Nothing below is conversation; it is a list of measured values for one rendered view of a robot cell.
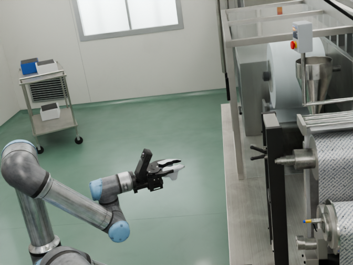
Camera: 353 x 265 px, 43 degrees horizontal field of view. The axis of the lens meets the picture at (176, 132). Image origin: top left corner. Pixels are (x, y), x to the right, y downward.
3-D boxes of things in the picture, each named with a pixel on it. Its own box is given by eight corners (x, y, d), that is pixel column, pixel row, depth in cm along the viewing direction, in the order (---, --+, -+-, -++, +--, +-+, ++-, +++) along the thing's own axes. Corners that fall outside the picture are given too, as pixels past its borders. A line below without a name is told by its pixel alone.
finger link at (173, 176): (185, 175, 174) (162, 180, 173) (184, 163, 171) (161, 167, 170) (187, 180, 171) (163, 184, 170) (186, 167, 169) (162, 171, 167)
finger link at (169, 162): (178, 167, 180) (157, 174, 176) (177, 154, 177) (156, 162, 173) (182, 171, 177) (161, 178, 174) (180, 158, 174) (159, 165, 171)
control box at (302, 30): (288, 50, 160) (287, 22, 157) (306, 48, 160) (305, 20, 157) (294, 54, 154) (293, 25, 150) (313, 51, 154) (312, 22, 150)
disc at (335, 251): (326, 242, 128) (323, 192, 126) (328, 242, 128) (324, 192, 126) (340, 264, 113) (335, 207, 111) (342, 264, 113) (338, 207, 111)
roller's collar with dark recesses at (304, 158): (292, 164, 144) (292, 146, 142) (311, 162, 144) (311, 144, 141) (296, 173, 138) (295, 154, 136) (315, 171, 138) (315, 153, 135)
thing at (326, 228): (325, 246, 120) (319, 223, 125) (333, 246, 119) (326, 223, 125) (327, 230, 115) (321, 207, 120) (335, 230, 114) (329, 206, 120)
